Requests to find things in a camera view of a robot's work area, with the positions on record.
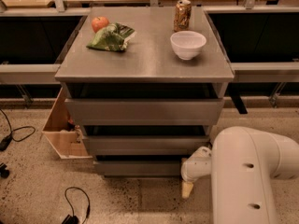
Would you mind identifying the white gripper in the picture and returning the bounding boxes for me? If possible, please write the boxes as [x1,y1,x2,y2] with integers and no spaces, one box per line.
[180,147,212,199]

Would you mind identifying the grey bottom drawer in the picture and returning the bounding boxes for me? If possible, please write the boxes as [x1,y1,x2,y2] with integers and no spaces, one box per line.
[93,161,181,177]

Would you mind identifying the grey drawer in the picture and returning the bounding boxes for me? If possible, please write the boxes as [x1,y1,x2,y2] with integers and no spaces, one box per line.
[83,136,210,156]
[93,161,181,177]
[65,99,224,126]

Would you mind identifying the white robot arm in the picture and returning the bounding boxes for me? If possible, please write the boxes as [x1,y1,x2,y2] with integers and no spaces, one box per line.
[181,126,299,224]

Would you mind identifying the grey metal drawer cabinet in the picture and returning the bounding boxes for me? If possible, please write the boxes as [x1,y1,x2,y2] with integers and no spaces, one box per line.
[54,6,235,179]

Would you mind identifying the grey middle drawer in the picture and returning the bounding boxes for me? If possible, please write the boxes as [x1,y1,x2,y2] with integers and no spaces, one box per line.
[83,136,210,156]

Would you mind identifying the grey top drawer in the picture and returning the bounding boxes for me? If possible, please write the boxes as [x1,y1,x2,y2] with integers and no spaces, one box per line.
[65,99,224,126]

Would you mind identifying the wooden box on floor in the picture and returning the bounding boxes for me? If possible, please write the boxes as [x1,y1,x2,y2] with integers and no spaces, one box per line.
[42,90,90,159]

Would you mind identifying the white ceramic bowl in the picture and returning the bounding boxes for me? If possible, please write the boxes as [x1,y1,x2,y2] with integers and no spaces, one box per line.
[170,31,206,61]

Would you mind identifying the green chip bag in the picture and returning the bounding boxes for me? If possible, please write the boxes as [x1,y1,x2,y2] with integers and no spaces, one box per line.
[87,22,135,52]

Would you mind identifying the golden soda can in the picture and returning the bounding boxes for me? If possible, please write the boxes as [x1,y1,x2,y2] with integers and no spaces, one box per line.
[174,0,192,32]

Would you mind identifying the black object left edge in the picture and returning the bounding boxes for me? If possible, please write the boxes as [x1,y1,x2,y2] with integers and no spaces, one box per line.
[0,163,10,178]

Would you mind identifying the red apple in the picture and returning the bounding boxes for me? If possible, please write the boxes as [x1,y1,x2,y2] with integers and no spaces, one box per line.
[92,17,109,33]

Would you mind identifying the black cable front left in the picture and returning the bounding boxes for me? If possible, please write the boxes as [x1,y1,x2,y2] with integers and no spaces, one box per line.
[61,186,92,224]

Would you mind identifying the black cable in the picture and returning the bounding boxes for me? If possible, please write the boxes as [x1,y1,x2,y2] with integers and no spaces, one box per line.
[61,186,92,224]
[0,108,36,152]

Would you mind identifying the right grey rail table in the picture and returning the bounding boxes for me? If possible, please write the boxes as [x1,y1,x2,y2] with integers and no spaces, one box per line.
[204,6,299,114]

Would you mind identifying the grey rail table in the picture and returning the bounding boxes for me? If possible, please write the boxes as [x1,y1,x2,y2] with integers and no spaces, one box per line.
[0,8,90,105]
[204,6,299,114]

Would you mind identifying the black cable far left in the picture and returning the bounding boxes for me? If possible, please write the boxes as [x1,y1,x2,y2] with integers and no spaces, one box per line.
[0,108,36,152]

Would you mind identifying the left grey rail table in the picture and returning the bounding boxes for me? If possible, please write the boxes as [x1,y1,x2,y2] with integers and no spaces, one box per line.
[0,8,90,105]

